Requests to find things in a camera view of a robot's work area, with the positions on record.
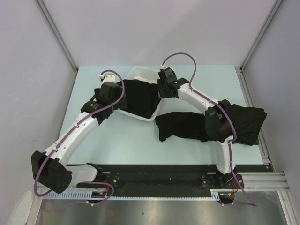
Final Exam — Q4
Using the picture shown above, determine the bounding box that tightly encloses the white plastic laundry basket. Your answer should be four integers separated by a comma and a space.
118, 66, 163, 122

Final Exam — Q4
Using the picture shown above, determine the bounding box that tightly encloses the black t shirt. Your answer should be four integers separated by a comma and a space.
155, 112, 211, 143

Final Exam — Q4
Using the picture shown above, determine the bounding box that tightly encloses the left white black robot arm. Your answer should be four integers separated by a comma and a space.
31, 81, 126, 197

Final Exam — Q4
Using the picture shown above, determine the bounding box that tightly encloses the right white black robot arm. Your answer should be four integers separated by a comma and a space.
157, 65, 237, 188

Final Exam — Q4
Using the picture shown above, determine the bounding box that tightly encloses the black folded shirt on stack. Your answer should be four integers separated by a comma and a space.
220, 103, 268, 147

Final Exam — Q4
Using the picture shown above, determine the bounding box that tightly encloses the white cloth in basket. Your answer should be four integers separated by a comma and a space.
133, 75, 158, 84

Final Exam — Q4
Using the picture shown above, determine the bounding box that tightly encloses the green folded shirt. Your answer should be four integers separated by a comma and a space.
233, 138, 259, 146

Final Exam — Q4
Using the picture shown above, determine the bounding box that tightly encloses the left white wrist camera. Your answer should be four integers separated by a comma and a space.
99, 74, 116, 83

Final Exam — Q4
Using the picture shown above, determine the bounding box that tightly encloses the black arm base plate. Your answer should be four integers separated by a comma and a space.
76, 164, 244, 201

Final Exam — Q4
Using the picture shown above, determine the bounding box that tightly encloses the right aluminium side rail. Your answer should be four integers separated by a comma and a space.
236, 68, 271, 165

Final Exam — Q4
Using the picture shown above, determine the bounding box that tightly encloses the left aluminium corner post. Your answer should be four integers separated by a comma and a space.
34, 0, 79, 74

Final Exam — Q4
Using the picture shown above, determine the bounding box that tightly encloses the aluminium corner post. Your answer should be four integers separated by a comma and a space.
240, 0, 285, 71
34, 0, 79, 74

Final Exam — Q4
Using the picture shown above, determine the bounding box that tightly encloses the light blue cable duct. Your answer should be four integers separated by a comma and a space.
43, 189, 221, 200

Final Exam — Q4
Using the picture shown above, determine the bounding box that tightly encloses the right aluminium corner post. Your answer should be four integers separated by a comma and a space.
240, 0, 285, 71

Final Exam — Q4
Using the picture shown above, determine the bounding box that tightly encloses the aluminium frame rail front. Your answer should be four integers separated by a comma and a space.
32, 171, 291, 191

